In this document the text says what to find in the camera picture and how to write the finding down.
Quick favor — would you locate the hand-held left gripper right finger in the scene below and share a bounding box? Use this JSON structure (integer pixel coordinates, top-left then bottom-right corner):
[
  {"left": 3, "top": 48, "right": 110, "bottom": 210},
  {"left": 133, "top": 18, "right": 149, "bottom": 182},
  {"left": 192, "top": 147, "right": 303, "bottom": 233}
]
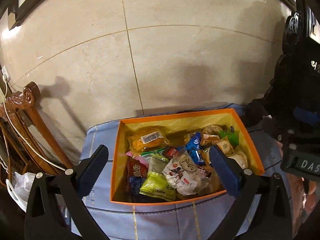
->
[{"left": 209, "top": 145, "right": 293, "bottom": 240}]

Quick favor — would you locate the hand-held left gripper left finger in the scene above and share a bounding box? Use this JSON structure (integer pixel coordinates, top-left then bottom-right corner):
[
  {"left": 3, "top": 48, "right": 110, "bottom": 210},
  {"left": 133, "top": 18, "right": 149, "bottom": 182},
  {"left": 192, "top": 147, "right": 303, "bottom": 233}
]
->
[{"left": 25, "top": 144, "right": 109, "bottom": 240}]

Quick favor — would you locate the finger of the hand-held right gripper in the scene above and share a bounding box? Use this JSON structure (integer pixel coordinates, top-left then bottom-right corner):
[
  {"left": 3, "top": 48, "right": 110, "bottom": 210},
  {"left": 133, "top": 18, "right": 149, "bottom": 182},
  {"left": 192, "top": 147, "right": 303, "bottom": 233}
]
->
[
  {"left": 264, "top": 116, "right": 288, "bottom": 143},
  {"left": 287, "top": 106, "right": 320, "bottom": 143}
]

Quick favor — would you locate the clear pastry packet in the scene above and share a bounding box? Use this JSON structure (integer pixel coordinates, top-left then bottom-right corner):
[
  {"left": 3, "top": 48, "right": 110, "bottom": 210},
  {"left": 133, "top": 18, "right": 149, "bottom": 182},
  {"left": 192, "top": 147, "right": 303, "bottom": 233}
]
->
[
  {"left": 229, "top": 151, "right": 248, "bottom": 169},
  {"left": 216, "top": 140, "right": 234, "bottom": 155}
]

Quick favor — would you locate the orange cardboard box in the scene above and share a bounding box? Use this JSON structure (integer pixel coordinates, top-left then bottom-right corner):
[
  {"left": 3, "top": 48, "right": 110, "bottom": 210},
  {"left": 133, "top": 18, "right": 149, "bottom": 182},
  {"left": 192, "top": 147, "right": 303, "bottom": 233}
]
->
[{"left": 109, "top": 108, "right": 265, "bottom": 206}]

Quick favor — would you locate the small blue cookie packet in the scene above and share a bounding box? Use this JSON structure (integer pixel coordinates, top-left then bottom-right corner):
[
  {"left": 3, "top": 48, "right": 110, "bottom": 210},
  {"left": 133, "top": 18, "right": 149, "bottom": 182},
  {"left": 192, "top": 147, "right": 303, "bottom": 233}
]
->
[{"left": 189, "top": 150, "right": 205, "bottom": 165}]

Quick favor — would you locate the small orange cracker packet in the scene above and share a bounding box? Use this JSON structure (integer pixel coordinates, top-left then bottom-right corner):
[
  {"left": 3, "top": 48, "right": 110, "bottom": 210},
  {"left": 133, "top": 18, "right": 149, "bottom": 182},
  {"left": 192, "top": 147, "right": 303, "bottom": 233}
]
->
[{"left": 200, "top": 134, "right": 220, "bottom": 147}]

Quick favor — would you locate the bright green snack packet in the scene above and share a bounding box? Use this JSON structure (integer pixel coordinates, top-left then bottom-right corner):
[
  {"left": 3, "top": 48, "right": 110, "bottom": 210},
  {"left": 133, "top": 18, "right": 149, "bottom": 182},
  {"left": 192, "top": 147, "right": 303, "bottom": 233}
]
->
[{"left": 220, "top": 129, "right": 239, "bottom": 147}]

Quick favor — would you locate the clear bag of white candies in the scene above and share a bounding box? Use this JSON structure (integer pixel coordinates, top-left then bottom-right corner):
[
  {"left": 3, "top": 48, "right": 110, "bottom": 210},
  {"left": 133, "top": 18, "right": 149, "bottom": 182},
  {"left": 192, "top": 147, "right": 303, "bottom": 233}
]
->
[{"left": 162, "top": 151, "right": 208, "bottom": 195}]

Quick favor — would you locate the blue patterned snack packet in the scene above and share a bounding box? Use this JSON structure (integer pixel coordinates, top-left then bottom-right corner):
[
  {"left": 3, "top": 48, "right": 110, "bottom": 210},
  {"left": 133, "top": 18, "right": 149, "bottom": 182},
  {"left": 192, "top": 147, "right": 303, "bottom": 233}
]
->
[{"left": 129, "top": 176, "right": 144, "bottom": 194}]

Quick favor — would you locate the pale clear snack packet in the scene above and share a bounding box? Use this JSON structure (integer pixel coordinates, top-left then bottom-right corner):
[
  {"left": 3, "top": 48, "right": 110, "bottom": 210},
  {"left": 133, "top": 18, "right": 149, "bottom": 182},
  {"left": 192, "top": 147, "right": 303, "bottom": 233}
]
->
[{"left": 202, "top": 125, "right": 223, "bottom": 135}]

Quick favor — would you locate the pink nut packet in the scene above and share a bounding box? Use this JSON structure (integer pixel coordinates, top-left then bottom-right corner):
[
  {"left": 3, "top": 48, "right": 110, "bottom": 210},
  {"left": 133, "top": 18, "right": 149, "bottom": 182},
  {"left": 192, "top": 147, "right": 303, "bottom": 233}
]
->
[{"left": 125, "top": 151, "right": 143, "bottom": 160}]

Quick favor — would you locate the small red snack packet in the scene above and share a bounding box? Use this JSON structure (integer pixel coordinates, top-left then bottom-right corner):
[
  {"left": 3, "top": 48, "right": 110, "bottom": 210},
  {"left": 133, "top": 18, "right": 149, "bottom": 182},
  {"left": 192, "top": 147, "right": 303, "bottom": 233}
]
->
[{"left": 164, "top": 147, "right": 179, "bottom": 158}]

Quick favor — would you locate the yellow translucent snack packet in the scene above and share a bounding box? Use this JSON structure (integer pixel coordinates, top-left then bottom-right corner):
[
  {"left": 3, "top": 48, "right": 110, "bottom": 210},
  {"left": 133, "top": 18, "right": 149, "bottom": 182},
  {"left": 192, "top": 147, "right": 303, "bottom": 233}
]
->
[{"left": 129, "top": 126, "right": 170, "bottom": 153}]

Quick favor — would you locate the pale green snack packet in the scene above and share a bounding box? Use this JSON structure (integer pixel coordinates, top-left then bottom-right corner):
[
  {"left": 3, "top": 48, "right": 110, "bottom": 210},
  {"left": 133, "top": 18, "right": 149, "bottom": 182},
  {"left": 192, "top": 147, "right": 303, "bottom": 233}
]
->
[{"left": 141, "top": 150, "right": 170, "bottom": 174}]

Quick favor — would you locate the lime green snack packet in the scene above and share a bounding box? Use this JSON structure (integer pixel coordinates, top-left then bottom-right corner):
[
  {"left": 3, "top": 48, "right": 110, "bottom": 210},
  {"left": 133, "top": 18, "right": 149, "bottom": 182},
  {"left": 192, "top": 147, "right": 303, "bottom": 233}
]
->
[{"left": 139, "top": 171, "right": 177, "bottom": 202}]

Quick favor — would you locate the pink cloth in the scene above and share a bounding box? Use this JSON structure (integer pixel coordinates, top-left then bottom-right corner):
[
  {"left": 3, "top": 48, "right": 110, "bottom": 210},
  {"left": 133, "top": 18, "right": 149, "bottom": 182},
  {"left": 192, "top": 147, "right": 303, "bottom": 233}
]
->
[{"left": 285, "top": 175, "right": 320, "bottom": 240}]

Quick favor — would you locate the white plastic bag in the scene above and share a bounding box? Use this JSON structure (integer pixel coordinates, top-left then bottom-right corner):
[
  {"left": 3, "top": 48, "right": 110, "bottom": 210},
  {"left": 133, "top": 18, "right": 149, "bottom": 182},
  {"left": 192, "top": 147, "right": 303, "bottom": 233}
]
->
[{"left": 6, "top": 171, "right": 35, "bottom": 213}]

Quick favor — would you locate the blue checked tablecloth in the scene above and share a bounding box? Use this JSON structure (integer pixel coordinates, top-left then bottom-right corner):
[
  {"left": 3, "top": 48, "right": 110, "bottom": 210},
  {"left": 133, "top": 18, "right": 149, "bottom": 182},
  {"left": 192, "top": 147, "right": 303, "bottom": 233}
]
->
[{"left": 70, "top": 102, "right": 293, "bottom": 240}]

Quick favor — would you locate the dark carved wooden furniture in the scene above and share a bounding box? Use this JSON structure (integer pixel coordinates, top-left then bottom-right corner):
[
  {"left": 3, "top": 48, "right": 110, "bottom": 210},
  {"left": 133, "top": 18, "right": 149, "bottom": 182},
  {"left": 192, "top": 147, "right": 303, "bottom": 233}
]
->
[{"left": 244, "top": 0, "right": 320, "bottom": 130}]

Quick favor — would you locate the carved wooden chair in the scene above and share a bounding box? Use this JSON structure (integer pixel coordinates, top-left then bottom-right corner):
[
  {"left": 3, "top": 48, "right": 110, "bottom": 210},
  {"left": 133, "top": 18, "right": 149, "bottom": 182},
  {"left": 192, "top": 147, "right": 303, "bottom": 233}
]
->
[{"left": 0, "top": 81, "right": 74, "bottom": 180}]

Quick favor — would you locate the white cable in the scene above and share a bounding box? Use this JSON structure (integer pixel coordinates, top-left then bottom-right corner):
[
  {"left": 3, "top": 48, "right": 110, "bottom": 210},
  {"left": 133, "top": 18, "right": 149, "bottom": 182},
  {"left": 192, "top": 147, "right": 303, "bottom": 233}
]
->
[{"left": 0, "top": 75, "right": 65, "bottom": 170}]

